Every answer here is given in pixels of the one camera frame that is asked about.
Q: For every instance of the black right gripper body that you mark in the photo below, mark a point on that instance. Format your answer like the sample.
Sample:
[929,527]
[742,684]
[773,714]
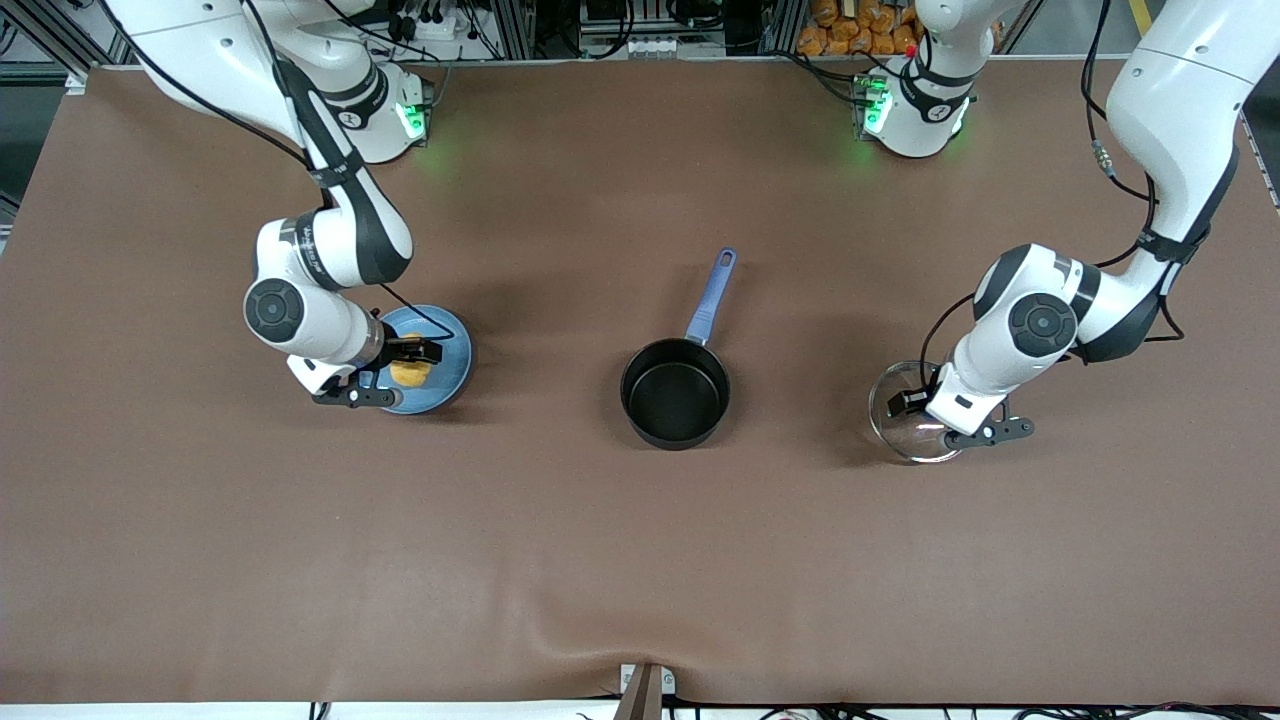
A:
[404,350]

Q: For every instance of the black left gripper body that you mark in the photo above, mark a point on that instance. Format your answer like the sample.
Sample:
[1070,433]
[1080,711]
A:
[912,402]

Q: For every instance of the yellow potato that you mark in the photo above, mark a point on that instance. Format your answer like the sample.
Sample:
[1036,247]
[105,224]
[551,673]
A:
[410,374]

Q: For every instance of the glass lid blue knob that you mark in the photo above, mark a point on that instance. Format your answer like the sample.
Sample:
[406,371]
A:
[900,442]

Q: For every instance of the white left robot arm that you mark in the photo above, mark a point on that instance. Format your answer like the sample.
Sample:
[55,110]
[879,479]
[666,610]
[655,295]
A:
[1180,100]

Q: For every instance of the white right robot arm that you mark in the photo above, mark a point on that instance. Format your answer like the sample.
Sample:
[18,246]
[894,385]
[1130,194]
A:
[340,250]

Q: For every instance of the blue round plate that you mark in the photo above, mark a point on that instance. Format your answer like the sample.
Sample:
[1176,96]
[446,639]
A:
[455,372]

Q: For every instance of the brown table cover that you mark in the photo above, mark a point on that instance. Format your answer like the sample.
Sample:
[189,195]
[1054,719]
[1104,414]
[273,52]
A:
[640,560]

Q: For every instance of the bag of orange items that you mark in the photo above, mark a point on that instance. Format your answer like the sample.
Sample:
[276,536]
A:
[850,30]

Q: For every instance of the white power strip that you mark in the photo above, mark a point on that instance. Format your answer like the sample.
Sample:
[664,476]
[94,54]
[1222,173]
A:
[650,46]

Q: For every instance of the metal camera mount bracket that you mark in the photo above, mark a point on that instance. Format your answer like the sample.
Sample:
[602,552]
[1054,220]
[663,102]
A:
[640,695]

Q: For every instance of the aluminium frame profile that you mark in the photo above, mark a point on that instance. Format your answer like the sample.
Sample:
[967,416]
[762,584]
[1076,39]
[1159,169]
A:
[76,80]

